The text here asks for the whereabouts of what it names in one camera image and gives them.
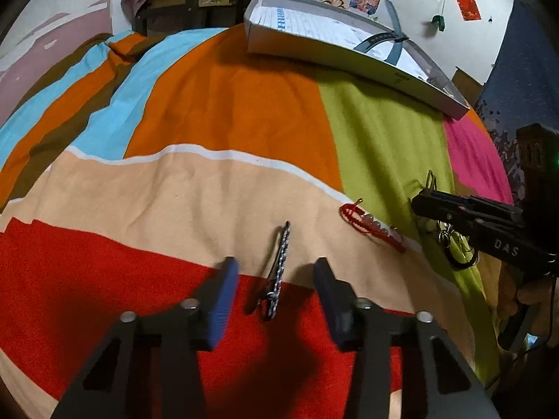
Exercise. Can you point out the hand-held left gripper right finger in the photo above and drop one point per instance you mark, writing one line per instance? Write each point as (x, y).
(331, 305)

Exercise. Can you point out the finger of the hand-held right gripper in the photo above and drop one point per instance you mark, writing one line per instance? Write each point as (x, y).
(458, 209)

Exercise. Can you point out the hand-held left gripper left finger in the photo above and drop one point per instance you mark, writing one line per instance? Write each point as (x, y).
(225, 303)

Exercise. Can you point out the black white patterned hair clip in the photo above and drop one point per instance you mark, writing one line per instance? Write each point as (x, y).
(281, 257)

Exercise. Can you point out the white shallow tray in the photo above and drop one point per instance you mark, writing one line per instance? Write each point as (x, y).
(340, 54)

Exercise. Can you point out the person's right hand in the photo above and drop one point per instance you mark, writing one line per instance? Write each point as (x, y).
(509, 290)

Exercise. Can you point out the gold metal clip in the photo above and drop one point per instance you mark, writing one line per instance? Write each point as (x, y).
(431, 181)

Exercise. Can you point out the dark blue printed cloth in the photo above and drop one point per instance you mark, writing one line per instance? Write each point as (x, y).
(519, 74)

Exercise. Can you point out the wooden wardrobe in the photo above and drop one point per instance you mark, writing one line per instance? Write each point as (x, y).
(465, 79)

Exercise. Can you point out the colourful striped bedsheet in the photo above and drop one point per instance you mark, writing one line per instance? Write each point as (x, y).
(227, 139)

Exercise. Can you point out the red paper sheet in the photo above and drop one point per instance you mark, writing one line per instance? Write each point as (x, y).
(467, 7)

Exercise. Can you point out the wooden desk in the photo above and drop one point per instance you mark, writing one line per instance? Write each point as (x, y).
(179, 2)

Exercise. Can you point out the green wall hook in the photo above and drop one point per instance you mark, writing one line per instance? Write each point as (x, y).
(437, 22)

